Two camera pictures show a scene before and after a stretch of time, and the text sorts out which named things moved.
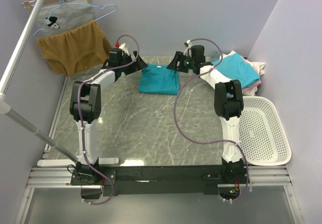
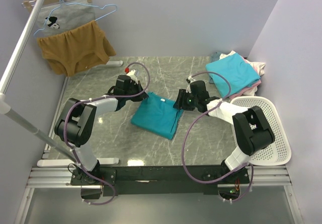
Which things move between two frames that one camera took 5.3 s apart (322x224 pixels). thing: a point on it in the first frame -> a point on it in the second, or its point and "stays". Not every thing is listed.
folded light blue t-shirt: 237,68 stays
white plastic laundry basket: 262,137 stays
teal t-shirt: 157,78 -> 157,115
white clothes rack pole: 5,107 stays
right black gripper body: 184,62 -> 189,101
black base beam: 227,179 stays
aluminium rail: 61,177 stays
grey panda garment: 56,18 stays
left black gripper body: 134,67 -> 135,89
